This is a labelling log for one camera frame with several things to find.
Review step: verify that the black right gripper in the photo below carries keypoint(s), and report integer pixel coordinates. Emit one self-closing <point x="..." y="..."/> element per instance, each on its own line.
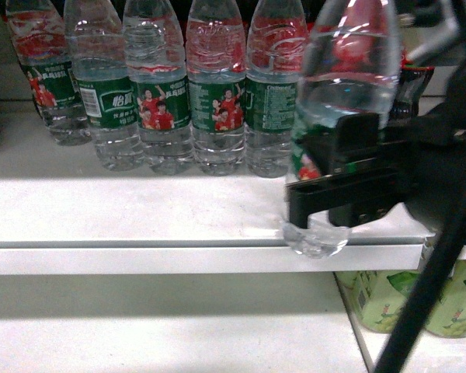
<point x="418" y="154"/>

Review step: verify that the water bottle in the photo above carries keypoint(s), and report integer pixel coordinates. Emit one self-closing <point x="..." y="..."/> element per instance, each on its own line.
<point x="215" y="63"/>
<point x="348" y="80"/>
<point x="37" y="34"/>
<point x="156" y="64"/>
<point x="275" y="46"/>

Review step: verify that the water bottle barcode label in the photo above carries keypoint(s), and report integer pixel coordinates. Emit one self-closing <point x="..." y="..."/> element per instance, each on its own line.
<point x="93" y="32"/>

